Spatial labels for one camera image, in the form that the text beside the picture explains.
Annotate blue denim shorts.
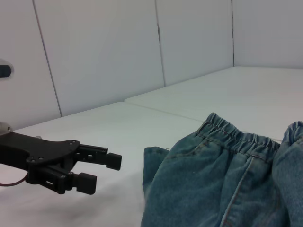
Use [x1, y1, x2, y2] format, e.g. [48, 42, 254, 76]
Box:
[141, 112, 303, 227]

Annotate thin dark gripper cable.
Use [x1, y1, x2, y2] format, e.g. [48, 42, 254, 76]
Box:
[0, 170, 30, 188]

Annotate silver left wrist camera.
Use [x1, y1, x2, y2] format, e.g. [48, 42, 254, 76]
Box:
[0, 58, 14, 82]

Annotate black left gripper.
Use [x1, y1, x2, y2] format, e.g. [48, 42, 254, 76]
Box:
[0, 131, 123, 196]

